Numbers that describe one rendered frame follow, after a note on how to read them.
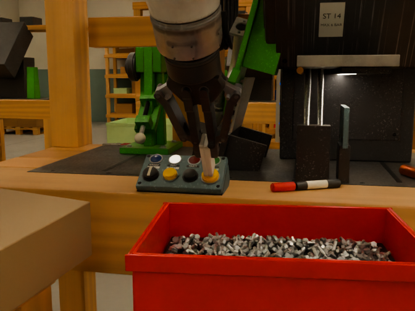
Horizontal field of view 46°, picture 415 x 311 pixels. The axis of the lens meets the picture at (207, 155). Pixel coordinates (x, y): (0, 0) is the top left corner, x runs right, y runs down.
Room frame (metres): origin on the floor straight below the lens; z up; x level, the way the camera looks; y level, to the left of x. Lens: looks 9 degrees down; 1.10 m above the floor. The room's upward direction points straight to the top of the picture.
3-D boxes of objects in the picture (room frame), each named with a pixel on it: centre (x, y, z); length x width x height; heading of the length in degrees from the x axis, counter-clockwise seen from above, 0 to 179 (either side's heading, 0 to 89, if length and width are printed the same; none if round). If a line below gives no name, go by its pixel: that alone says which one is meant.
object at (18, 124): (9.82, 3.47, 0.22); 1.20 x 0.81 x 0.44; 170
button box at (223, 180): (0.86, 0.04, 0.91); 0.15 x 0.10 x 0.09; 79
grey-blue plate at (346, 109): (0.94, -0.26, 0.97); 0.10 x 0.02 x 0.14; 169
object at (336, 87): (1.23, -0.33, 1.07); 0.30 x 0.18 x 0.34; 79
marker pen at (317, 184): (0.84, -0.17, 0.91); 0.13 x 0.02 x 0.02; 106
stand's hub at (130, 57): (1.32, 0.20, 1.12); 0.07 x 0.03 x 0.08; 169
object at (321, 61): (1.00, -0.26, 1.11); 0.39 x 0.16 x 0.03; 169
